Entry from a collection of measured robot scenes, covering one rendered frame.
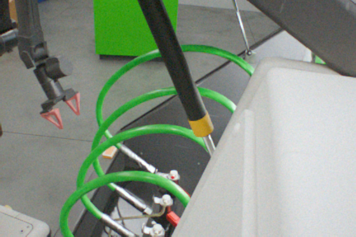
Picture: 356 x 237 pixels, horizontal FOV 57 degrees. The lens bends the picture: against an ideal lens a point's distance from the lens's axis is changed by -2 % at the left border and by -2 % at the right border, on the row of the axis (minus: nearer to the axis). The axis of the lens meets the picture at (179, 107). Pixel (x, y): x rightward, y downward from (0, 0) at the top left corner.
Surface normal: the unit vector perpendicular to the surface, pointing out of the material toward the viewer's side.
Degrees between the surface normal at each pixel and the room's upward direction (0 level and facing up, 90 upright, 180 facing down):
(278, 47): 90
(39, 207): 0
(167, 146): 90
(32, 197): 0
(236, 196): 76
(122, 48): 90
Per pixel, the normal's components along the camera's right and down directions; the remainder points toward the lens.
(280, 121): -0.55, -0.77
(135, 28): 0.07, 0.51
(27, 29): -0.26, 0.33
